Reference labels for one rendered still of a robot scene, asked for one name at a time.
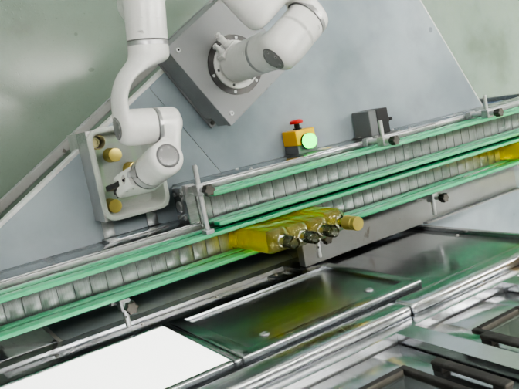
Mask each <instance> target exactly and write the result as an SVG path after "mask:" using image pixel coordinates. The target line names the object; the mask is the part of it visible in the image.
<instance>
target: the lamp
mask: <svg viewBox="0 0 519 389"><path fill-rule="evenodd" d="M300 142H301V145H302V146H303V147H304V148H306V149H309V148H313V147H315V146H316V144H317V138H316V136H315V135H314V134H312V133H305V134H303V135H302V137H301V139H300Z"/></svg>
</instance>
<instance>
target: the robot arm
mask: <svg viewBox="0 0 519 389"><path fill-rule="evenodd" d="M222 1H223V2H224V4H225V5H226V6H227V7H228V8H229V9H230V10H231V11H232V13H233V14H234V15H235V16H236V17H237V18H238V19H239V20H240V21H241V22H242V23H243V24H244V25H245V26H246V27H247V28H249V29H252V30H259V29H261V28H263V27H264V26H265V25H266V24H267V23H268V22H269V21H270V20H271V19H272V18H273V17H274V16H275V15H276V14H277V13H278V11H279V10H281V8H282V7H283V6H284V5H286V7H287V10H286V11H285V12H284V14H283V15H282V16H281V17H280V18H279V19H278V20H277V21H276V23H275V24H274V25H273V26H272V27H271V28H270V29H269V30H268V31H263V32H258V33H257V34H255V35H253V36H250V37H249V38H247V39H244V40H243V41H239V40H229V39H228V40H227V39H226V38H225V37H224V36H223V35H220V32H217V33H216V34H215V39H217V41H219V42H220V43H221V44H222V45H221V46H219V45H217V43H215V44H214V45H213V48H215V50H216V52H215V55H214V61H213V64H214V69H215V73H216V75H217V77H218V78H219V79H220V81H221V82H222V83H224V84H225V85H227V86H228V87H231V88H234V89H241V88H244V87H246V86H248V85H249V84H251V83H252V82H253V81H254V79H255V78H256V77H257V76H261V75H263V74H265V73H269V72H272V71H274V70H278V69H279V70H288V69H291V68H293V67H294V66H295V65H297V64H298V63H299V61H300V60H301V59H302V58H303V57H304V55H305V54H306V53H307V52H308V50H309V49H310V48H311V46H312V45H313V44H314V43H315V42H316V41H317V39H318V38H319V37H320V36H321V34H322V33H323V32H324V30H325V29H326V27H327V24H328V17H327V13H326V12H325V10H324V8H323V6H322V5H321V4H320V2H319V1H318V0H222ZM117 10H118V12H119V14H120V16H121V17H122V18H123V20H124V21H125V29H126V37H127V51H128V57H127V61H126V63H125V64H124V66H123V67H122V68H121V70H120V72H119V73H118V74H117V77H116V79H115V81H114V84H113V88H112V92H111V111H112V119H113V126H114V133H115V136H116V138H117V140H118V141H119V142H120V143H121V144H123V145H126V146H136V145H145V144H153V145H152V146H151V147H150V148H148V149H147V150H146V151H145V152H144V153H143V154H142V155H141V156H140V157H139V158H138V159H137V160H136V161H135V162H134V163H133V164H132V166H131V167H129V168H127V169H125V170H124V171H122V172H120V173H119V174H118V175H117V176H116V177H115V178H114V182H115V181H117V182H115V183H113V184H110V185H108V186H106V190H107V191H113V192H114V195H116V196H117V198H125V197H129V196H133V195H140V194H144V193H148V192H152V191H155V190H157V189H158V188H159V187H160V186H162V185H163V184H164V182H165V181H166V180H168V179H169V178H170V177H171V176H173V175H174V174H176V173H177V172H178V171H179V170H180V169H181V166H182V165H183V160H184V158H183V153H182V152H181V129H182V118H181V114H180V113H179V111H178V110H177V109H176V108H174V107H153V108H140V109H129V105H128V94H129V90H130V88H131V84H132V83H133V81H134V80H135V79H136V78H137V76H138V75H140V74H141V73H142V72H144V71H145V70H146V69H149V68H151V67H152V66H156V65H157V64H160V63H162V62H164V61H165V60H166V59H168V57H169V45H168V30H167V21H166V20H167V19H166V10H165V0H117Z"/></svg>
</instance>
